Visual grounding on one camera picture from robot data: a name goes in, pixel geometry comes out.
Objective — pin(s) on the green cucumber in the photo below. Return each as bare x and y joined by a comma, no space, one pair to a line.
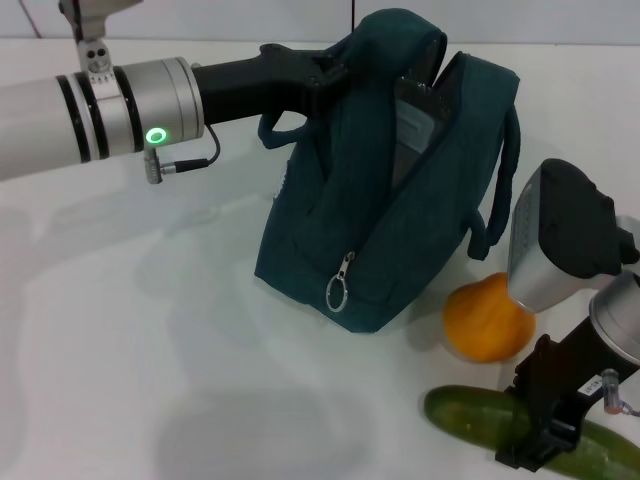
465,412

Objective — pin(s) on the orange pear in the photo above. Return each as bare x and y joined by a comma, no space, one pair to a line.
480,325

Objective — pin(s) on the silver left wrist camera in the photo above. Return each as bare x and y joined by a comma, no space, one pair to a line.
95,45

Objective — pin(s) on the teal fabric insulated bag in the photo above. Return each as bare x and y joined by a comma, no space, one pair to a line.
350,225

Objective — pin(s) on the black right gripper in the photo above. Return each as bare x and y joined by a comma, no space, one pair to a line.
565,380

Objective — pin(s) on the clear blue-rimmed food container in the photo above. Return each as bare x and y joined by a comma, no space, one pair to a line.
415,127

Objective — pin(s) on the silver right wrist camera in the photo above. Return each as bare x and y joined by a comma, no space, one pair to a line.
560,240

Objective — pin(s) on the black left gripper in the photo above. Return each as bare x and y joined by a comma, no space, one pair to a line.
250,87

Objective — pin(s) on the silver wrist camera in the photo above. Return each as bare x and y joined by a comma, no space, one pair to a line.
560,240
95,45

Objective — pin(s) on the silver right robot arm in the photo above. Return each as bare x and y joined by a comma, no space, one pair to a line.
620,315

